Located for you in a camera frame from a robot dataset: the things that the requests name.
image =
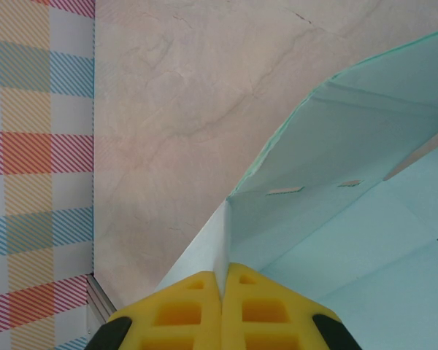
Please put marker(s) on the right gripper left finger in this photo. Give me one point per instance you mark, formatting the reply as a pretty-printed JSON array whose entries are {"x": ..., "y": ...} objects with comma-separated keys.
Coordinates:
[{"x": 168, "y": 321}]

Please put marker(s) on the light blue paper box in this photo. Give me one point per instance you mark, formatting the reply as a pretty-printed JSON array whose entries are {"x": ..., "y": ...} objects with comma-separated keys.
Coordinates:
[{"x": 350, "y": 237}]

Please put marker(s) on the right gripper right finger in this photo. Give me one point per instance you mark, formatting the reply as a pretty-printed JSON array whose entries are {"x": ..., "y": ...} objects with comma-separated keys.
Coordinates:
[{"x": 277, "y": 317}]

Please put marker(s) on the aluminium side rail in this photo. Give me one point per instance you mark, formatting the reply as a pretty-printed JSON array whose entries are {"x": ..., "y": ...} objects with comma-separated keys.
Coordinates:
[{"x": 102, "y": 299}]

